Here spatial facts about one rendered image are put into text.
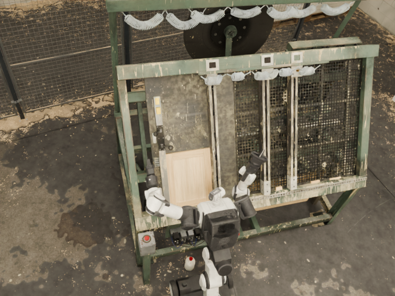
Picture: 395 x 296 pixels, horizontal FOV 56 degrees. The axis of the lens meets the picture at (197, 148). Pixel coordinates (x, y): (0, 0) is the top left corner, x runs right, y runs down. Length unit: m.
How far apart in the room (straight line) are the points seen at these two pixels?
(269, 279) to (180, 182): 1.50
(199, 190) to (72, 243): 1.54
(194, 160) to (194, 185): 0.22
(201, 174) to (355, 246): 2.14
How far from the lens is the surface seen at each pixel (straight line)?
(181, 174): 3.03
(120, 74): 2.71
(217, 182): 3.11
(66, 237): 4.08
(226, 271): 2.80
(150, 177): 2.69
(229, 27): 3.23
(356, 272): 4.39
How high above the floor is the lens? 3.60
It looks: 50 degrees down
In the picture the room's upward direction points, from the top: 10 degrees clockwise
